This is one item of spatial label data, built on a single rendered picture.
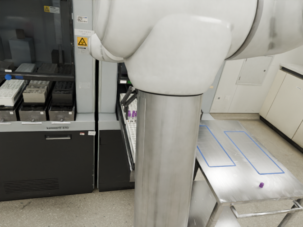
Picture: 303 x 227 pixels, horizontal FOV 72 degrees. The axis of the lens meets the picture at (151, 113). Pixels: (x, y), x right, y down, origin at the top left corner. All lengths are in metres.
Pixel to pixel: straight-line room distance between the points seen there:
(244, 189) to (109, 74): 0.94
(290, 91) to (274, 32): 2.99
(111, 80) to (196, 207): 1.01
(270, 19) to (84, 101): 1.20
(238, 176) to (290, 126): 2.33
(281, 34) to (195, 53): 0.13
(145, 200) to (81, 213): 1.45
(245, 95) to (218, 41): 3.08
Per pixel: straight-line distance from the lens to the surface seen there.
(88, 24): 1.24
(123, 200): 1.85
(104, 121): 1.36
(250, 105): 3.51
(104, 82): 1.33
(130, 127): 1.09
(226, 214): 1.62
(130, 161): 0.97
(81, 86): 1.34
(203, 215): 1.54
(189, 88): 0.27
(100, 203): 1.83
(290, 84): 3.34
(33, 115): 1.37
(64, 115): 1.34
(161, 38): 0.25
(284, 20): 0.34
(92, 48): 0.81
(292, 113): 3.30
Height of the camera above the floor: 1.47
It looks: 29 degrees down
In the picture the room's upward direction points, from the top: 9 degrees clockwise
